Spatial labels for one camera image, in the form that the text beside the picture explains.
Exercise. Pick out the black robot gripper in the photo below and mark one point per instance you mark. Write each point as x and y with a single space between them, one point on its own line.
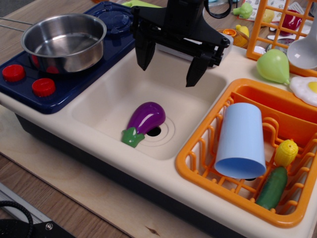
180 26

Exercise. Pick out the purple toy eggplant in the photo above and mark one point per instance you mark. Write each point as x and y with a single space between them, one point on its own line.
146 117

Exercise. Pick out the stainless steel pan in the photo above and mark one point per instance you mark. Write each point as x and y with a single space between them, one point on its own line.
66 43

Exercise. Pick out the grey toy faucet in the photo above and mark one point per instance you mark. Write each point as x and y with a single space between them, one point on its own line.
188 57

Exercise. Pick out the green cutting board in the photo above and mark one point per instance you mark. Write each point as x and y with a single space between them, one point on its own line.
133 3

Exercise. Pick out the beige toy sink unit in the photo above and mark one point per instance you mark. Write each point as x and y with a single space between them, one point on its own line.
91 126

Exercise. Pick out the orange toy strainer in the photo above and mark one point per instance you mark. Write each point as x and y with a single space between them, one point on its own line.
239 38

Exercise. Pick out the yellow toy piece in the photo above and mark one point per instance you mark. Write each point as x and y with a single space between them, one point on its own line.
243 29

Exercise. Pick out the green toy broccoli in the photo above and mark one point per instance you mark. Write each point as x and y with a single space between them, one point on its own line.
244 11

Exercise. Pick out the green toy pear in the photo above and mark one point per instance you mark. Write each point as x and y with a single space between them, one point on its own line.
274 66

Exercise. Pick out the orange plastic rack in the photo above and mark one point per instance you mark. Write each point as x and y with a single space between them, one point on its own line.
264 34

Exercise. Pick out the light blue plastic cup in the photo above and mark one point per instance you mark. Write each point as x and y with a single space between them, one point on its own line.
240 151

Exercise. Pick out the red toy vegetable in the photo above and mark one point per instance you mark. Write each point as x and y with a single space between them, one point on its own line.
291 22

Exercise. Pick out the grey plastic ladle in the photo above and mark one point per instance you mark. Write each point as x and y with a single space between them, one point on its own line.
302 53

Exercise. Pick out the red stove knob right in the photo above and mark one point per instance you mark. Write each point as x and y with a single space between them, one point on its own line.
43 87

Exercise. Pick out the red stove knob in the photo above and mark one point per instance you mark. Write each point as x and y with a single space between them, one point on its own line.
43 87
13 73

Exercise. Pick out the toy fried egg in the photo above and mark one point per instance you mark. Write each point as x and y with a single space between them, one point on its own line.
305 88

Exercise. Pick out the yellow toy corn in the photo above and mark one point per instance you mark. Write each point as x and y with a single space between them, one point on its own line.
286 153

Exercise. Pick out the blue toy stove top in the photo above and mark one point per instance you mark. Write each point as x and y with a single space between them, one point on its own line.
117 43

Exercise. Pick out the red stove knob left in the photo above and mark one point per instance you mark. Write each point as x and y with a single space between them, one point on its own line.
13 73

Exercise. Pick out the green toy cucumber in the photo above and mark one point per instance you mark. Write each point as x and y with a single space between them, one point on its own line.
273 188

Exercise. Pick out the orange dish drainer basket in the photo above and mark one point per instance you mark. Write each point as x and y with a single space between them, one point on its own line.
284 117

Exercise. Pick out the black mount plate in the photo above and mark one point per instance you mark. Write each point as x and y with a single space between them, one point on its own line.
50 230

